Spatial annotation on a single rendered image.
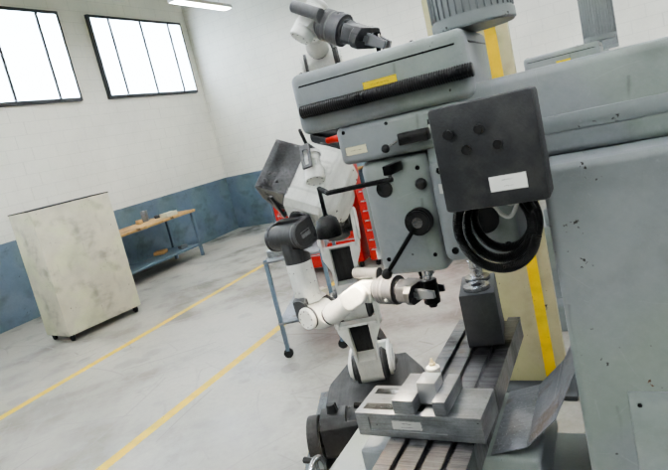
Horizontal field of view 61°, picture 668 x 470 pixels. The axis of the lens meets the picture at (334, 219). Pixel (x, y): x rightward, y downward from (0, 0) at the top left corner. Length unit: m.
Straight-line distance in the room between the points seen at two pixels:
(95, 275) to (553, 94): 6.69
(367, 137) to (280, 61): 10.69
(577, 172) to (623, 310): 0.31
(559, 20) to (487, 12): 9.12
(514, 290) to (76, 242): 5.42
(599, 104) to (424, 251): 0.54
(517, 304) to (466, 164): 2.39
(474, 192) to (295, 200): 0.92
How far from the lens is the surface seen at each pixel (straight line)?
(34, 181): 9.91
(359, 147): 1.47
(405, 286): 1.62
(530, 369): 3.63
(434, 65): 1.38
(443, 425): 1.55
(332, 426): 2.41
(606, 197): 1.26
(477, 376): 1.85
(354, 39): 1.53
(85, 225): 7.52
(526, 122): 1.11
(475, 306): 1.98
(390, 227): 1.50
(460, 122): 1.13
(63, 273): 7.36
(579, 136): 1.36
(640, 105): 1.36
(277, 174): 2.00
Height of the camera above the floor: 1.73
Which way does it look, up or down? 9 degrees down
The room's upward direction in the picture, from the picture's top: 13 degrees counter-clockwise
